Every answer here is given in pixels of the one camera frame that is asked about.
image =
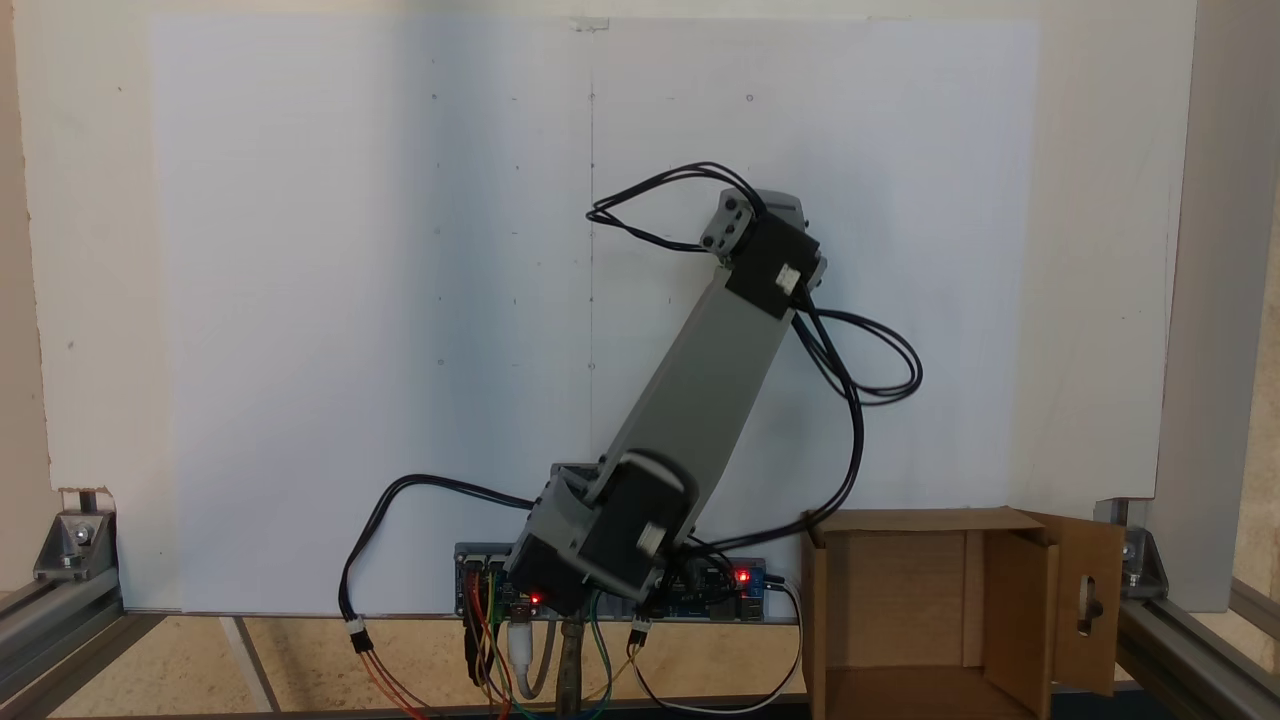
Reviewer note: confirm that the white paper sheet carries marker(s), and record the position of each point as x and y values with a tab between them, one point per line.
300	300

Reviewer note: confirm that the white base board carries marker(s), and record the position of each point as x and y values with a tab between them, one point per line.
90	250

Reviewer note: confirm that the brown cardboard box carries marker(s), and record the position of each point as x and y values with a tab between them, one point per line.
900	610

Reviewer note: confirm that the metal corner bracket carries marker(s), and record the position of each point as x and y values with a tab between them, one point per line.
1135	560
72	545

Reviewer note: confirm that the blue circuit board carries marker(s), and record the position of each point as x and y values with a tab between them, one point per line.
735	592

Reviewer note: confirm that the metal table clamp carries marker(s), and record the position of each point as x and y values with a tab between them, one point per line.
571	665

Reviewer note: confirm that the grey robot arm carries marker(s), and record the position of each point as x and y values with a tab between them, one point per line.
690	400

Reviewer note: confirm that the clear tape piece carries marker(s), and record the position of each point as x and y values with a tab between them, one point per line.
588	24

